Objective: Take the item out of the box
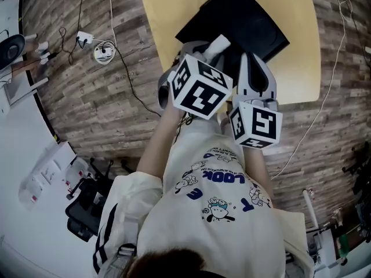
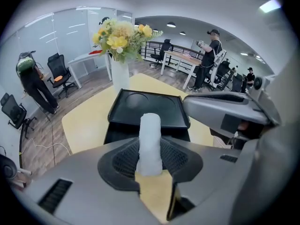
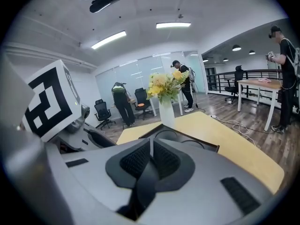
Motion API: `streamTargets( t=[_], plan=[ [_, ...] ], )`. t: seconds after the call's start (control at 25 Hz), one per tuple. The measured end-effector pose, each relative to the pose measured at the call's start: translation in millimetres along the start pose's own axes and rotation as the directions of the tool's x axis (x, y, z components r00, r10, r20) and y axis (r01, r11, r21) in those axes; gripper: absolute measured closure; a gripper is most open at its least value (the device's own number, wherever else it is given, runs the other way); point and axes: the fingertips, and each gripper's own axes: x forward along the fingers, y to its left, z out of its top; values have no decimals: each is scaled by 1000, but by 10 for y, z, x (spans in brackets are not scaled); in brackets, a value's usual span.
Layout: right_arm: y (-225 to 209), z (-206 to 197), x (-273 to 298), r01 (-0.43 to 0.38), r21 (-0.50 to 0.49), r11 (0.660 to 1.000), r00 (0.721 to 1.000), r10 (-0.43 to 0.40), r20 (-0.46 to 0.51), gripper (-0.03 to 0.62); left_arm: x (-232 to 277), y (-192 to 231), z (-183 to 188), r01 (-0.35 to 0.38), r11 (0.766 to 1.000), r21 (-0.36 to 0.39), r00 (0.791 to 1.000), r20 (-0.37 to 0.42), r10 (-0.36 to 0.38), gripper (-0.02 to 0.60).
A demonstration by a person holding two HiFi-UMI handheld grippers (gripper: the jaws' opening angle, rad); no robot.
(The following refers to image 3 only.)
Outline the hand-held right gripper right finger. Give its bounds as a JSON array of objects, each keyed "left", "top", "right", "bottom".
[{"left": 152, "top": 139, "right": 196, "bottom": 193}]

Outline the green backpack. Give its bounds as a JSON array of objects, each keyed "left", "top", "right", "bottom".
[{"left": 112, "top": 82, "right": 125, "bottom": 95}]

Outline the black metal railing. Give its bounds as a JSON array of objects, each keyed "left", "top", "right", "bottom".
[{"left": 206, "top": 68, "right": 300, "bottom": 97}]

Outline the white vase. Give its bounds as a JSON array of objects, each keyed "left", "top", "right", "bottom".
[{"left": 158, "top": 97, "right": 176, "bottom": 129}]

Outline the long ceiling strip light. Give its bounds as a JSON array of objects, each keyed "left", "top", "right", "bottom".
[
  {"left": 156, "top": 22, "right": 192, "bottom": 30},
  {"left": 90, "top": 30, "right": 128, "bottom": 50}
]

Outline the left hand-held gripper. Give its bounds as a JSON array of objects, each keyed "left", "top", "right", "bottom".
[{"left": 22, "top": 59, "right": 117, "bottom": 155}]

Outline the black office chair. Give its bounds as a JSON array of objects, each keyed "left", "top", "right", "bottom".
[
  {"left": 134, "top": 87, "right": 155, "bottom": 120},
  {"left": 224, "top": 65, "right": 245, "bottom": 103},
  {"left": 94, "top": 98, "right": 116, "bottom": 130}
]

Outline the white-legged wooden table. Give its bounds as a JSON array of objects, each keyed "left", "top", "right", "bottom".
[{"left": 236, "top": 78, "right": 285, "bottom": 132}]

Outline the yellow flower bouquet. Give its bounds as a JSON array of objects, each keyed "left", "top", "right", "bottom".
[{"left": 146, "top": 69, "right": 190, "bottom": 105}]

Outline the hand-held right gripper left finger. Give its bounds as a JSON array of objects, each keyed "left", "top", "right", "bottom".
[{"left": 105, "top": 138, "right": 153, "bottom": 189}]

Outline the white floor cable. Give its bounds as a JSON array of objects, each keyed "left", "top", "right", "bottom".
[{"left": 214, "top": 115, "right": 258, "bottom": 148}]

